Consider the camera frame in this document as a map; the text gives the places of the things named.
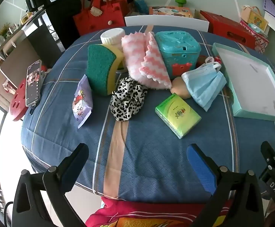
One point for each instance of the blue face mask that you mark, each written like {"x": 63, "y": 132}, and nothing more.
{"x": 203, "y": 87}

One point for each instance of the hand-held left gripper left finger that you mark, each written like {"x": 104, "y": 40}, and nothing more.
{"x": 74, "y": 170}

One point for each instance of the white board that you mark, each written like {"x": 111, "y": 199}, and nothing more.
{"x": 166, "y": 21}

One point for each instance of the purple cartoon packet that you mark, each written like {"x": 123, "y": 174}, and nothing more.
{"x": 81, "y": 101}

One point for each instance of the wooden side counter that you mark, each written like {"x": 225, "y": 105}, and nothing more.
{"x": 12, "y": 59}

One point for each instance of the green tissue pack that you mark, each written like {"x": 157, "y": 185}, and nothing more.
{"x": 177, "y": 113}

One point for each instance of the pink and white fluffy cloth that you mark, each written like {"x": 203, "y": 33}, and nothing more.
{"x": 135, "y": 54}

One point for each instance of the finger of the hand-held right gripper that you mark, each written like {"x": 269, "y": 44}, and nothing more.
{"x": 270, "y": 153}

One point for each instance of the pink patterned box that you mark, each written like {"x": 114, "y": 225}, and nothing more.
{"x": 260, "y": 40}

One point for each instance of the red cardboard box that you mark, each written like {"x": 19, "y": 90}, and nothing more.
{"x": 227, "y": 26}

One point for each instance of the bottle with blue filling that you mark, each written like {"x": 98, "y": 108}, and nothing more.
{"x": 141, "y": 4}

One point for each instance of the white plastic bottle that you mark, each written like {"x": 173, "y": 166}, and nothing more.
{"x": 112, "y": 36}

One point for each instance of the cartoon print gift bag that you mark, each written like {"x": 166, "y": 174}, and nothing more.
{"x": 255, "y": 19}

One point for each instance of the teal shallow box tray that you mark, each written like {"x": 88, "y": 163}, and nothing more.
{"x": 246, "y": 80}

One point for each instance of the colourful printed toy box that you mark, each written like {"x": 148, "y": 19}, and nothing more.
{"x": 170, "y": 11}

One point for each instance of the black cabinet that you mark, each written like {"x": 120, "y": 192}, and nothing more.
{"x": 61, "y": 21}

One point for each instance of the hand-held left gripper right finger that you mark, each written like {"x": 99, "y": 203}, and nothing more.
{"x": 200, "y": 167}

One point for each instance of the person's red patterned clothing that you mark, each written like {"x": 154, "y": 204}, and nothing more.
{"x": 139, "y": 215}

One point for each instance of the smartphone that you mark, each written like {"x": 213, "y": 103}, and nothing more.
{"x": 33, "y": 82}

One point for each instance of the beige powder puff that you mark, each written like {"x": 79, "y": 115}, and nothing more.
{"x": 179, "y": 87}

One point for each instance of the green and yellow sponge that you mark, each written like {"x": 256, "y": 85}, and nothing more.
{"x": 102, "y": 68}

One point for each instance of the blue plaid tablecloth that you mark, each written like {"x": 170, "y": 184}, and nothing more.
{"x": 151, "y": 158}

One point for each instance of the teal plastic toy box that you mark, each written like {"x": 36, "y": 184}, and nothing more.
{"x": 175, "y": 49}

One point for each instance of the green toy knob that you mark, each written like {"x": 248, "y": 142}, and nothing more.
{"x": 180, "y": 2}

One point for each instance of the leopard print scrunchie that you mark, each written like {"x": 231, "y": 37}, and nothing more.
{"x": 125, "y": 99}

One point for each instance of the red felt handbag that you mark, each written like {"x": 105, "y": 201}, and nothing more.
{"x": 97, "y": 21}

